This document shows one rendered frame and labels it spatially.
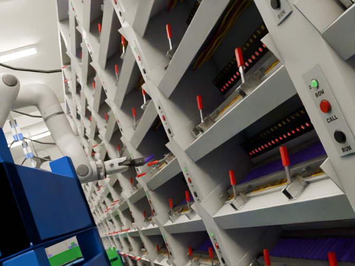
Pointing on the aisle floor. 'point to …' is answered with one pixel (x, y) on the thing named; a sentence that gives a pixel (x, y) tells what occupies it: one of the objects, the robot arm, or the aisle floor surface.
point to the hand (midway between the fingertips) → (139, 162)
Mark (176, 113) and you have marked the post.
